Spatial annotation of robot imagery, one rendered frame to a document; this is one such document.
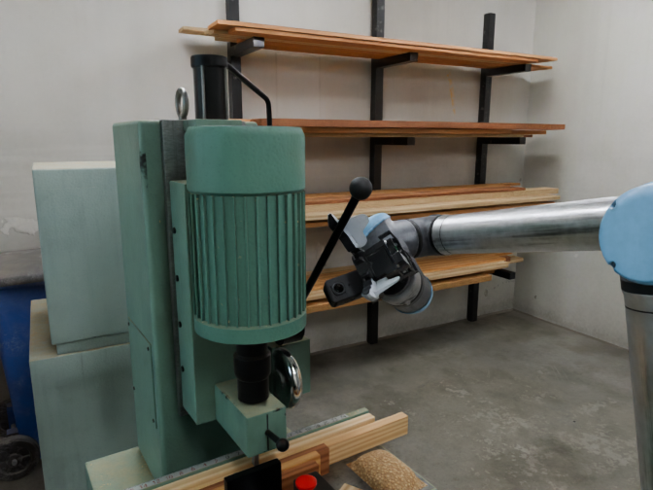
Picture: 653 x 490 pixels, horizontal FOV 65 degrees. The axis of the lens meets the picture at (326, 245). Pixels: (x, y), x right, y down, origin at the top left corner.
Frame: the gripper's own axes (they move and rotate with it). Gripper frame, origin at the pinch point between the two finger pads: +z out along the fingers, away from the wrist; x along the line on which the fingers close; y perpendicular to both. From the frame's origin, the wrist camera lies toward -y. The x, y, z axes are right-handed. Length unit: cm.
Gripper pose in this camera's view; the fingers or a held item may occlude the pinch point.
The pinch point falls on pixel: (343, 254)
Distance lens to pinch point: 79.7
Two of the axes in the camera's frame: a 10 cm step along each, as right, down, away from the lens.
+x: 3.8, 8.1, -4.4
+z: -4.0, -2.8, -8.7
